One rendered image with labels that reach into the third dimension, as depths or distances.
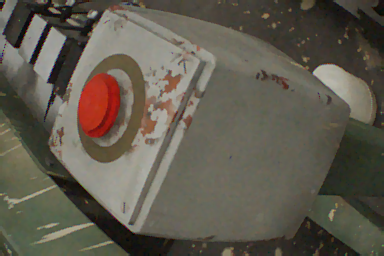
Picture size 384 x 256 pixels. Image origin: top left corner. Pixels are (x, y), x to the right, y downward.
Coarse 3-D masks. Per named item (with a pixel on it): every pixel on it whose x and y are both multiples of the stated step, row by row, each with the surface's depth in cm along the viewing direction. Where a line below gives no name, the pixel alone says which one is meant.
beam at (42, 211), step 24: (0, 120) 102; (0, 144) 98; (0, 168) 94; (24, 168) 94; (0, 192) 90; (24, 192) 91; (48, 192) 91; (0, 216) 87; (24, 216) 87; (48, 216) 88; (72, 216) 89; (0, 240) 87; (24, 240) 84; (48, 240) 85; (72, 240) 85; (96, 240) 86
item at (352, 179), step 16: (352, 128) 86; (368, 128) 92; (352, 144) 84; (368, 144) 86; (336, 160) 83; (352, 160) 85; (368, 160) 88; (336, 176) 84; (352, 176) 86; (368, 176) 89; (320, 192) 83; (336, 192) 85; (352, 192) 88; (368, 192) 91
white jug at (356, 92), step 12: (324, 72) 154; (336, 72) 154; (336, 84) 153; (348, 84) 154; (360, 84) 159; (348, 96) 154; (360, 96) 157; (372, 96) 161; (360, 108) 157; (372, 108) 161; (360, 120) 159; (372, 120) 162
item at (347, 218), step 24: (96, 24) 192; (72, 192) 175; (96, 216) 152; (312, 216) 150; (336, 216) 145; (360, 216) 141; (120, 240) 158; (144, 240) 161; (168, 240) 164; (360, 240) 140
